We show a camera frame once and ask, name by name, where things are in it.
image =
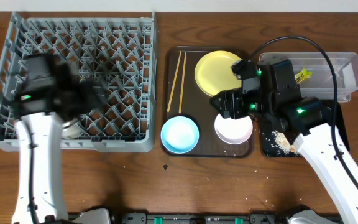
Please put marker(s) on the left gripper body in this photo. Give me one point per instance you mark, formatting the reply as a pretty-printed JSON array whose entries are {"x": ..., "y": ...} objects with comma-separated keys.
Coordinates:
[{"x": 89, "y": 94}]

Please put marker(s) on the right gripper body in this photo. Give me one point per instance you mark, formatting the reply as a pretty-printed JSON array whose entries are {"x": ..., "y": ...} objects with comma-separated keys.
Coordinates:
[{"x": 240, "y": 105}]

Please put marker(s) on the white small plate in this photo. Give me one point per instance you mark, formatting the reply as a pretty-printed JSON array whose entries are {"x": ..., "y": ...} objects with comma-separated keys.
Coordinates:
[{"x": 233, "y": 131}]

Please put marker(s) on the white cup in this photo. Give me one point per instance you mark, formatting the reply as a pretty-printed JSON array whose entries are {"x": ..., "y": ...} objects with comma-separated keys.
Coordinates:
[{"x": 71, "y": 130}]

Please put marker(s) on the rice food scraps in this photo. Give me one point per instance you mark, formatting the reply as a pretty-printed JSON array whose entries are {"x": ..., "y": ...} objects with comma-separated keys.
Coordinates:
[{"x": 281, "y": 143}]

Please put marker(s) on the green orange snack wrapper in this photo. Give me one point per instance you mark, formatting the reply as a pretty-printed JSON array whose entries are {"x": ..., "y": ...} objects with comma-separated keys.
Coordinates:
[{"x": 303, "y": 75}]

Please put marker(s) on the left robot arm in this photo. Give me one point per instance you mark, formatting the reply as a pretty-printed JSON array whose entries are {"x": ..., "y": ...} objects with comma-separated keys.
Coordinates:
[{"x": 47, "y": 101}]

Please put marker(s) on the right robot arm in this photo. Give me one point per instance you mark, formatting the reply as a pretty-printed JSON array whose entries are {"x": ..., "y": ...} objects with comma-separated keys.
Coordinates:
[{"x": 269, "y": 92}]

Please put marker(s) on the grey dishwasher rack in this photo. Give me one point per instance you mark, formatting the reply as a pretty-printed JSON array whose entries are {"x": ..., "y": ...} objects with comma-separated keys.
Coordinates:
[{"x": 119, "y": 52}]

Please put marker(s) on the yellow plate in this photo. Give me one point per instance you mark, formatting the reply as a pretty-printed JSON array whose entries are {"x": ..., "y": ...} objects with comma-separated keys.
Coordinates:
[{"x": 213, "y": 72}]

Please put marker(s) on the dark brown serving tray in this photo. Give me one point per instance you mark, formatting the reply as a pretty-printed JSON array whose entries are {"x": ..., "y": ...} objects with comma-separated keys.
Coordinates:
[{"x": 196, "y": 104}]

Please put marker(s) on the black tray bin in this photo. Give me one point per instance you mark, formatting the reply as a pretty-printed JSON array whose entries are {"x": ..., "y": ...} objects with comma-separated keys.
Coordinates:
[{"x": 266, "y": 129}]

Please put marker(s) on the light blue bowl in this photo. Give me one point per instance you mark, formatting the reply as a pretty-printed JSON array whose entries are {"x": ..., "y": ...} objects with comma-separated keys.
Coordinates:
[{"x": 179, "y": 135}]

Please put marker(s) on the clear plastic bin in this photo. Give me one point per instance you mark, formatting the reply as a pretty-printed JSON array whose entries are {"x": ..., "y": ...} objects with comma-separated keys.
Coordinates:
[{"x": 320, "y": 84}]

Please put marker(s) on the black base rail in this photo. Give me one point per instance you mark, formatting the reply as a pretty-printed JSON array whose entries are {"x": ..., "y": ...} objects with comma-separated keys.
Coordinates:
[{"x": 300, "y": 214}]

